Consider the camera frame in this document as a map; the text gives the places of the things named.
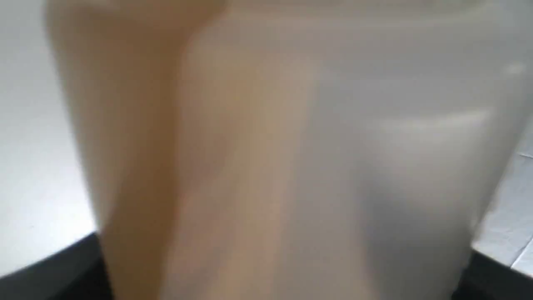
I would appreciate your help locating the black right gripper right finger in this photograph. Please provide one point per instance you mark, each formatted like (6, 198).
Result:
(487, 279)

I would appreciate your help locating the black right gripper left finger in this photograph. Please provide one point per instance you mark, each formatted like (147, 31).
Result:
(75, 273)

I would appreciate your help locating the clear plastic squeeze bottle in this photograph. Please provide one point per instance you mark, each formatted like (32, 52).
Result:
(291, 149)

